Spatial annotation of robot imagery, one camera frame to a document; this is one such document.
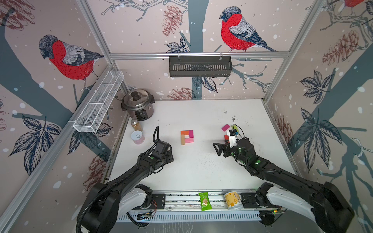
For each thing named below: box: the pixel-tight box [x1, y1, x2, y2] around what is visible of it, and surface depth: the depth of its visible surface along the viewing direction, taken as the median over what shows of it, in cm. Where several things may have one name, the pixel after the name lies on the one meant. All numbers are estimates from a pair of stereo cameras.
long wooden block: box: [180, 134, 186, 146], surface depth 100 cm
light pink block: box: [184, 137, 194, 144], surface depth 98 cm
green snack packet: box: [197, 191, 213, 212], surface depth 74 cm
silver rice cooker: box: [120, 88, 155, 122], surface depth 100 cm
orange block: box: [180, 130, 190, 136], surface depth 103 cm
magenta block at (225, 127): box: [221, 123, 231, 132], surface depth 106 cm
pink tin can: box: [130, 130, 145, 145], surface depth 96 cm
